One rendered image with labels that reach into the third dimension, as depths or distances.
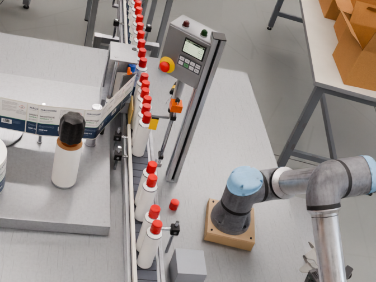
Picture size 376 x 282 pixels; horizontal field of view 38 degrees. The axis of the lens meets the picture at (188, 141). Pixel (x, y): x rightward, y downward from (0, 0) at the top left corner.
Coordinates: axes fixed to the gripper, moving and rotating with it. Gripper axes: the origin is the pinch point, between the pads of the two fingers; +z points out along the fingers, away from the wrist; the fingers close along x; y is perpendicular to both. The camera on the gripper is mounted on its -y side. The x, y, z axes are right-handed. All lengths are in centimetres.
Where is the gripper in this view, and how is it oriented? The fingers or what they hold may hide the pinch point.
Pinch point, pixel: (309, 250)
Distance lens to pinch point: 196.0
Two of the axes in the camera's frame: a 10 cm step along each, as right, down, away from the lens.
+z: -4.0, -6.4, 6.6
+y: -9.1, 1.9, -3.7
